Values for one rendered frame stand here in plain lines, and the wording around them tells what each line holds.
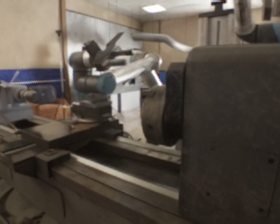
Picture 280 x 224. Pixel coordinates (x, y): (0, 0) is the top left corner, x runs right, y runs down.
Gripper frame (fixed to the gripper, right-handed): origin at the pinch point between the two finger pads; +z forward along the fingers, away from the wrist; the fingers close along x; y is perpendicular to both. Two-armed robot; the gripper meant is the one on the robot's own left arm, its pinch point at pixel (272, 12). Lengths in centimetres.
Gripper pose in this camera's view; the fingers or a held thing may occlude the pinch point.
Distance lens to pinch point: 77.9
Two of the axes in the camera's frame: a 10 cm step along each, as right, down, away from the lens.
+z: 0.0, 9.8, 2.1
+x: -0.1, -2.1, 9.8
